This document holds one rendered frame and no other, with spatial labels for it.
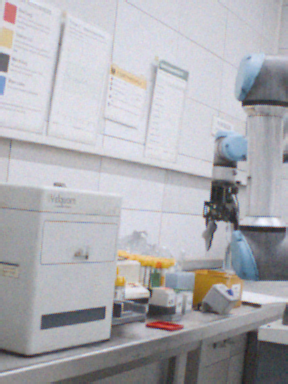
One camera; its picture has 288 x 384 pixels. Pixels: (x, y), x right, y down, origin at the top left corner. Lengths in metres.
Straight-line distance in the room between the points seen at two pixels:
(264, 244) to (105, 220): 0.42
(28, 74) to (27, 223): 1.02
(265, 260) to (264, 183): 0.18
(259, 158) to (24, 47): 0.85
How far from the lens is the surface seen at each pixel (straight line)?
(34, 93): 2.22
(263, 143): 1.66
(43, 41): 2.25
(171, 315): 1.81
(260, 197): 1.66
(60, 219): 1.27
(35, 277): 1.23
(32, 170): 2.25
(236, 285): 2.16
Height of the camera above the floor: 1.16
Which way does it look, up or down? 3 degrees down
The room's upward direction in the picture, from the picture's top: 6 degrees clockwise
